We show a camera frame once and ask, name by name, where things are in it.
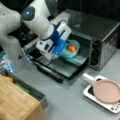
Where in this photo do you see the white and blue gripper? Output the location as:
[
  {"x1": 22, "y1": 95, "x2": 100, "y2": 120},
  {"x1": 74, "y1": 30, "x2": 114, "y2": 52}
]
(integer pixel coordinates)
[{"x1": 36, "y1": 21, "x2": 71, "y2": 60}]

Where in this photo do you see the teal bowl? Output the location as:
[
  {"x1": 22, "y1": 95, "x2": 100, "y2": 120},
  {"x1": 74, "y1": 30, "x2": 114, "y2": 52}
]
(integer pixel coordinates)
[{"x1": 61, "y1": 39, "x2": 80, "y2": 58}]

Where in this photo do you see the orange toy carrot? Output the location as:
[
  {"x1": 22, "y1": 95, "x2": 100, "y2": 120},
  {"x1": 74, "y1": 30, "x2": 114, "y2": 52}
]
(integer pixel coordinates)
[{"x1": 68, "y1": 46, "x2": 77, "y2": 52}]

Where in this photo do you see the silver toaster oven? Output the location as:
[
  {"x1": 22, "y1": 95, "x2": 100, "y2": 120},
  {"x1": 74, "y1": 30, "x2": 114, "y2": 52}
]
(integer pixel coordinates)
[{"x1": 52, "y1": 9, "x2": 120, "y2": 70}]

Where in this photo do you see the open grey drawer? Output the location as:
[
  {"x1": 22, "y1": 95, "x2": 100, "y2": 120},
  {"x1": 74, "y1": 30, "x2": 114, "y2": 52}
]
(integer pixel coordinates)
[{"x1": 0, "y1": 70, "x2": 48, "y2": 108}]

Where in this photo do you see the wooden drawer cabinet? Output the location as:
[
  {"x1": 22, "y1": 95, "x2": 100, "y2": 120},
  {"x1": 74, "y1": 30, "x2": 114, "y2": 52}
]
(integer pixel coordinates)
[{"x1": 0, "y1": 74, "x2": 46, "y2": 120}]

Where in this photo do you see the pink pan lid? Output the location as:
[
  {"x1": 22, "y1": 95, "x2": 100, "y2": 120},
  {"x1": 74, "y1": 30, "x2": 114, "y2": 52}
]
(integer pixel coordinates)
[{"x1": 93, "y1": 79, "x2": 120, "y2": 104}]

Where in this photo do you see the white induction cooker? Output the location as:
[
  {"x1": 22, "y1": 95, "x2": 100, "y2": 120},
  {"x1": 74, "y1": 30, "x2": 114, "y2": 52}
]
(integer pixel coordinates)
[{"x1": 83, "y1": 74, "x2": 120, "y2": 114}]

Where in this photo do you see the white pan handle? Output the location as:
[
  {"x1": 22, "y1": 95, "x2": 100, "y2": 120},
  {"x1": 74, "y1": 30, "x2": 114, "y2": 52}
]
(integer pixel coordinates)
[{"x1": 82, "y1": 73, "x2": 94, "y2": 84}]

